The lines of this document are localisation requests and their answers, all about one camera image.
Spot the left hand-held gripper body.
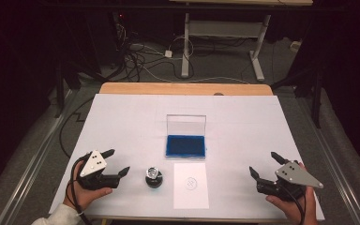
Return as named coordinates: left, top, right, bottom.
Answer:
left=76, top=150, right=122, bottom=191

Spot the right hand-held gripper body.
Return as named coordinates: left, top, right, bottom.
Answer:
left=256, top=160, right=324, bottom=202

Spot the stamp with crystal knob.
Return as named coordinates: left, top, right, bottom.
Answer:
left=146, top=167, right=160, bottom=181

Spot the black round stamp base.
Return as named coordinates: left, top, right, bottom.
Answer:
left=144, top=174, right=164, bottom=189

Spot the blue ink pad clear-lid box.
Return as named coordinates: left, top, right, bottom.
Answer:
left=164, top=113, right=208, bottom=159

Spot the person's left hand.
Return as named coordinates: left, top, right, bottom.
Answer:
left=63, top=156, right=114, bottom=212

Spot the person's right hand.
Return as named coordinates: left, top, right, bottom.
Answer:
left=265, top=161, right=319, bottom=225

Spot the large white board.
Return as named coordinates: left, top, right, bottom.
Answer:
left=48, top=93, right=326, bottom=221

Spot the white paper sheet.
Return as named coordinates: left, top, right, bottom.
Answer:
left=172, top=162, right=210, bottom=210

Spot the black stand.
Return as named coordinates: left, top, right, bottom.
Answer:
left=271, top=62, right=324, bottom=129
left=54, top=62, right=83, bottom=119

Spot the wooden table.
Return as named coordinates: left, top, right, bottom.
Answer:
left=98, top=82, right=275, bottom=97

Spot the white power strip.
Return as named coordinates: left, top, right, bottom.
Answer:
left=289, top=39, right=304, bottom=53

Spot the left hand-held gripper black cable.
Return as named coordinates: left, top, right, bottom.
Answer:
left=69, top=158, right=93, bottom=225

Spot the hand-held gripper black cable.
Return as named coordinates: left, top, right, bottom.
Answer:
left=69, top=158, right=93, bottom=225
left=276, top=182, right=308, bottom=225

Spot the right hand-held gripper black cable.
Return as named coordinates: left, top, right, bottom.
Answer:
left=276, top=182, right=308, bottom=225

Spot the metal floor rail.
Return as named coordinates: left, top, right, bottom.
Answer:
left=296, top=97, right=360, bottom=225
left=0, top=88, right=79, bottom=225

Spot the thin black floor cable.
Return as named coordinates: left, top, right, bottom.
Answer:
left=58, top=97, right=95, bottom=158

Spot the tangle of black floor cables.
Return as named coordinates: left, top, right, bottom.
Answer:
left=115, top=12, right=198, bottom=83

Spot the white floor cable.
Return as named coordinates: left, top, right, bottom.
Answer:
left=140, top=64, right=251, bottom=85

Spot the white metal-frame desk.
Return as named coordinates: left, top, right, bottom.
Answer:
left=168, top=0, right=314, bottom=83

